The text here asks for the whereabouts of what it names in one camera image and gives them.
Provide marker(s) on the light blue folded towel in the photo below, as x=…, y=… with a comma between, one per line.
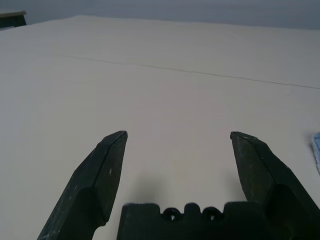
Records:
x=316, y=150

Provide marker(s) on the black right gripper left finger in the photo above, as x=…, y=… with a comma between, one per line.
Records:
x=100, y=180

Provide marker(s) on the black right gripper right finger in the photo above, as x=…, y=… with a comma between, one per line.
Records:
x=270, y=180

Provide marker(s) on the long beige spare table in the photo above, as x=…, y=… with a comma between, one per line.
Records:
x=12, y=18

